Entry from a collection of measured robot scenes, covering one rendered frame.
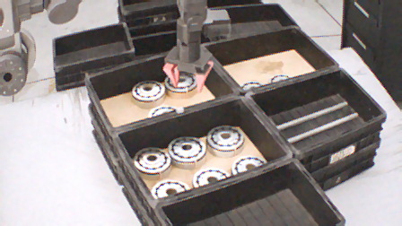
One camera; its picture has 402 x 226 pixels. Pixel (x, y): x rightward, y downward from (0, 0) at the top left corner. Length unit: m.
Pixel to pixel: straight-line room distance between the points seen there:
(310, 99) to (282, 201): 0.46
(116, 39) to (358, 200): 1.60
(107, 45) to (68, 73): 0.35
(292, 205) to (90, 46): 1.61
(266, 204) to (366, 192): 0.41
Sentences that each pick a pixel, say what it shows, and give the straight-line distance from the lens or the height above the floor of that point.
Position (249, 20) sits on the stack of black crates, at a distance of 3.05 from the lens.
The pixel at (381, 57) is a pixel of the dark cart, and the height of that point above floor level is 0.46.
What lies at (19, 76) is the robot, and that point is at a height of 1.13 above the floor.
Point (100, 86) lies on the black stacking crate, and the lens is 1.91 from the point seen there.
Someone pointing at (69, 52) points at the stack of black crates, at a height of 0.49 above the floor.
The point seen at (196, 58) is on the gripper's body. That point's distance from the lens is 1.49.
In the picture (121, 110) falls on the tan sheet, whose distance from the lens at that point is 1.88.
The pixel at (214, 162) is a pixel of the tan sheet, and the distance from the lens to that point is 1.69.
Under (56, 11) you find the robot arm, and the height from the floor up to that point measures 1.42.
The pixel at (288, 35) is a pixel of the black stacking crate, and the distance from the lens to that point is 2.15.
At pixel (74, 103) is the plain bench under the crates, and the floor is 0.70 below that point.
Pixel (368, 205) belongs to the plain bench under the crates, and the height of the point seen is 0.70.
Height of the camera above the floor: 1.97
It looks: 38 degrees down
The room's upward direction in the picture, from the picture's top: straight up
